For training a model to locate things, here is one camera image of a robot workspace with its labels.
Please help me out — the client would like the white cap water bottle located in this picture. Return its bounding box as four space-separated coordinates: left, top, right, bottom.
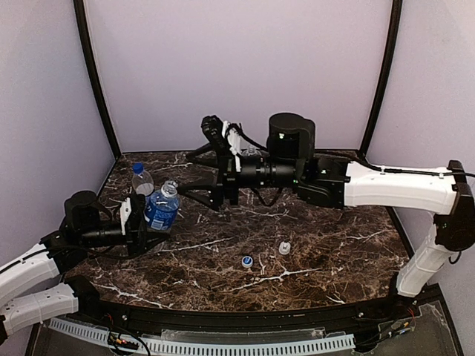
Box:
144 180 180 231

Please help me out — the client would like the white blue bottle cap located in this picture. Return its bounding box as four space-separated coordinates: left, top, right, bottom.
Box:
241 255 254 268

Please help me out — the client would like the clear bottle cap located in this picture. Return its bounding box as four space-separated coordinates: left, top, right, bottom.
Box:
278 241 291 255

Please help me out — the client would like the clear unlabeled plastic bottle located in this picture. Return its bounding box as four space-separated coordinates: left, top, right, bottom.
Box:
242 145 261 157

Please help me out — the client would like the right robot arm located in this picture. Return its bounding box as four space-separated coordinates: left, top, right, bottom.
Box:
178 113 474 298

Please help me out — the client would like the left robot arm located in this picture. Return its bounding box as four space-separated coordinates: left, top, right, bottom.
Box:
1 191 169 340

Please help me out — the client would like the blue cap water bottle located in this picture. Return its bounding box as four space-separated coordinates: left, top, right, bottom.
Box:
132 162 154 197

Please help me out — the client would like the small circuit board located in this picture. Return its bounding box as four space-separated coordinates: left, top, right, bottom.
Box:
106 332 139 352

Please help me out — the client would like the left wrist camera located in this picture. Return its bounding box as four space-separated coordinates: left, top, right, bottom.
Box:
119 197 132 236

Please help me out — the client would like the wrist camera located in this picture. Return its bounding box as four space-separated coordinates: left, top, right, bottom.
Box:
119 197 132 236
201 116 242 156

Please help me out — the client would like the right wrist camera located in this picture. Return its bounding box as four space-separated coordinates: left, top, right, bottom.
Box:
201 116 242 156

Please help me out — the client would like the black front table rail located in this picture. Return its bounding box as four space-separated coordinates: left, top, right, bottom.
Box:
65 275 442 334

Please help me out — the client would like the white slotted cable duct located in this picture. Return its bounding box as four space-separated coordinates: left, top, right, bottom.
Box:
49 317 356 355

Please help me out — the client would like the left black frame post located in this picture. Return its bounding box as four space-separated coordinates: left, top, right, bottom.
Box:
73 0 122 160

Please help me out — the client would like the black frame post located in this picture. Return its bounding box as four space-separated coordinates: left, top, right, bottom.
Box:
73 0 122 160
358 0 403 158

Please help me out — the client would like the right black frame post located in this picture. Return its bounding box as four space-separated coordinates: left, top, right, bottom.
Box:
358 0 403 158

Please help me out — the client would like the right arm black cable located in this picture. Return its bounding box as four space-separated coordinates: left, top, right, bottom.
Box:
315 150 475 182

